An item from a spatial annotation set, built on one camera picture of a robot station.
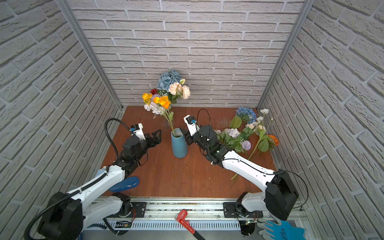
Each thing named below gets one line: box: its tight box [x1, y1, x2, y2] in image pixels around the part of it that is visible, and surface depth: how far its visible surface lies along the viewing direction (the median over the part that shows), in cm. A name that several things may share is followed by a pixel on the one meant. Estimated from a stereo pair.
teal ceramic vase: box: [170, 128, 188, 159], surface depth 84 cm
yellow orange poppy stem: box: [142, 93, 175, 133], surface depth 74 cm
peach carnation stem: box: [168, 78, 191, 104], surface depth 80 cm
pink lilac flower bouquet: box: [143, 93, 165, 119], surface depth 84 cm
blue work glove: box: [256, 218, 306, 240], surface depth 70 cm
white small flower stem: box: [248, 108, 274, 160], surface depth 104 cm
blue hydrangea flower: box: [229, 106, 257, 129], surface depth 109 cm
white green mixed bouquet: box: [214, 127, 252, 153], surface depth 93 cm
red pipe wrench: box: [175, 209, 195, 234], surface depth 71 cm
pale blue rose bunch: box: [157, 69, 181, 93], surface depth 82 cm
